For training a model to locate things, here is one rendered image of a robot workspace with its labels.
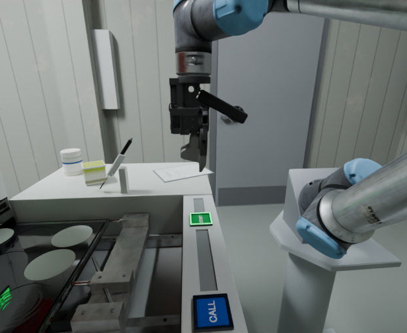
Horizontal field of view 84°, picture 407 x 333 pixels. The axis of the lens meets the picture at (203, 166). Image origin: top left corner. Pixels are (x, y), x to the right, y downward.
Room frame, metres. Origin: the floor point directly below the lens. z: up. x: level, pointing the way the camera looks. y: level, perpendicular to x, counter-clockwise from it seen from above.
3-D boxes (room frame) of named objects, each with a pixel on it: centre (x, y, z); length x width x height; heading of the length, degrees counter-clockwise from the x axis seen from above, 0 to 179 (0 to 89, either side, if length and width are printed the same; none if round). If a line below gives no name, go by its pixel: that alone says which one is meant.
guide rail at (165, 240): (0.58, 0.32, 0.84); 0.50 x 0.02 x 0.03; 94
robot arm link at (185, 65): (0.51, 0.02, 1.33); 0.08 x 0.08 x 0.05
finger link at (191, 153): (0.50, 0.02, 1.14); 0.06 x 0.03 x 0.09; 94
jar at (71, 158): (0.86, 0.52, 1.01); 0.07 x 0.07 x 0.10
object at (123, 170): (0.68, 0.27, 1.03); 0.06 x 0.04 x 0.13; 94
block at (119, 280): (0.38, 0.19, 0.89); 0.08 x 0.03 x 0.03; 94
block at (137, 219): (0.62, 0.21, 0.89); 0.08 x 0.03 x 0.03; 94
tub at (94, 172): (0.77, 0.40, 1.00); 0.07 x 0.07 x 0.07; 31
